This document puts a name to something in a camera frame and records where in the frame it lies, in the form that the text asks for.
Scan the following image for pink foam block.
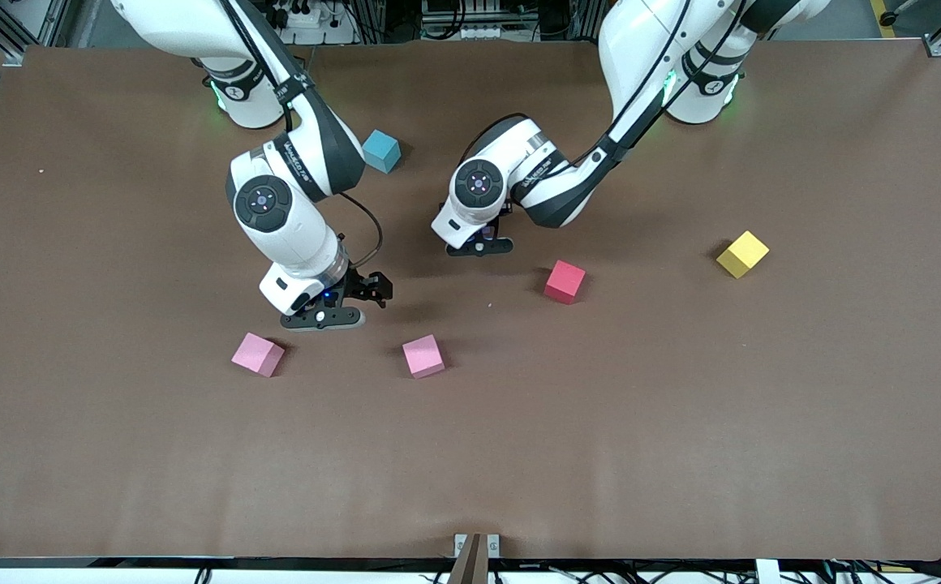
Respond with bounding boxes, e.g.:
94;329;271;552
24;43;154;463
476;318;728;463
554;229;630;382
402;334;446;380
231;333;286;378

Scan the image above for red foam block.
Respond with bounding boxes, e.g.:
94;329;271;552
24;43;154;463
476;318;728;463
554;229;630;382
544;260;587;306

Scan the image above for blue foam block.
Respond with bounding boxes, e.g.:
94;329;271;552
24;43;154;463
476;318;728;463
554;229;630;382
362;129;402;174

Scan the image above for grey metal equipment rack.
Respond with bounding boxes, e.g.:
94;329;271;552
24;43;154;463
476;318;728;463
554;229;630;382
361;0;601;43

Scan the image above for yellow foam block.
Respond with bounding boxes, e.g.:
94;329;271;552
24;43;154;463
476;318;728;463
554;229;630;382
716;230;771;280

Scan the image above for white power strip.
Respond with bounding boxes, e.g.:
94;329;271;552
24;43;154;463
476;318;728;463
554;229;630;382
272;4;358;45

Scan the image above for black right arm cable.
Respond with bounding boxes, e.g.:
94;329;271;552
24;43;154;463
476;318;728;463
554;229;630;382
219;0;385;270

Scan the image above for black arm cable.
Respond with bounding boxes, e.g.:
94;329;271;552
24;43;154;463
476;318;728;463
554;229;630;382
456;0;755;167
219;0;385;270

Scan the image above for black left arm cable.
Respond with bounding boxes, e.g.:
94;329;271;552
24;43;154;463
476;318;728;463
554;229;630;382
456;0;755;167

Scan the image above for brown wooden post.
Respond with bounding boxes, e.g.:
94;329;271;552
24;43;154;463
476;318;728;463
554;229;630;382
447;533;490;584

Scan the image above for tangled black floor cables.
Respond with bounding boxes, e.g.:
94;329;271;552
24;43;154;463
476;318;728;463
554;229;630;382
406;545;941;584

